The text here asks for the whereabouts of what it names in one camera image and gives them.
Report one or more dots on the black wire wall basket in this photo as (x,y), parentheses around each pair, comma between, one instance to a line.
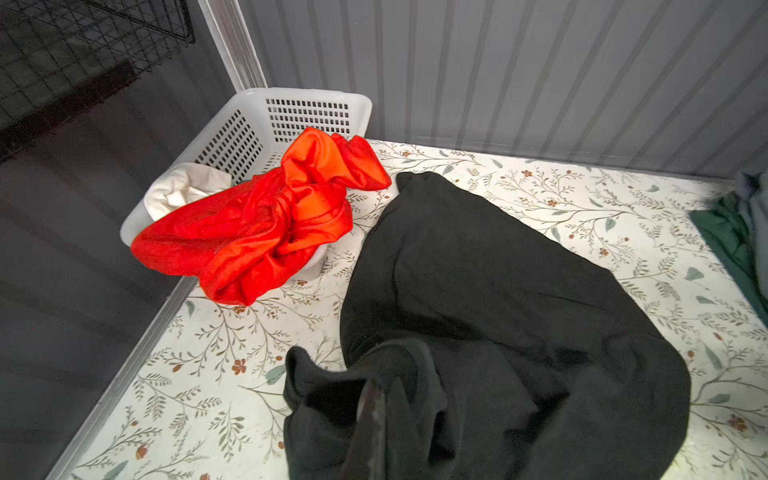
(60,58)

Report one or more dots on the red t-shirt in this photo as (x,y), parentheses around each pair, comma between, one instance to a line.
(252,238)

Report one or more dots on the black t-shirt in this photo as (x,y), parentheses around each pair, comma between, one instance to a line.
(502,355)

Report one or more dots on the white cloth in basket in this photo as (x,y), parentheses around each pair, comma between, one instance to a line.
(181,185)

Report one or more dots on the floral table mat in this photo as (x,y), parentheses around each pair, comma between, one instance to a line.
(207,401)

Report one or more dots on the folded grey-blue t-shirt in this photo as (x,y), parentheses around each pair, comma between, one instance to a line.
(751,193)

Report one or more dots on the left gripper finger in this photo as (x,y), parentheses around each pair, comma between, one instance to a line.
(366,455)

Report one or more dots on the folded green t-shirt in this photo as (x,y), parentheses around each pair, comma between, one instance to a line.
(726,232)

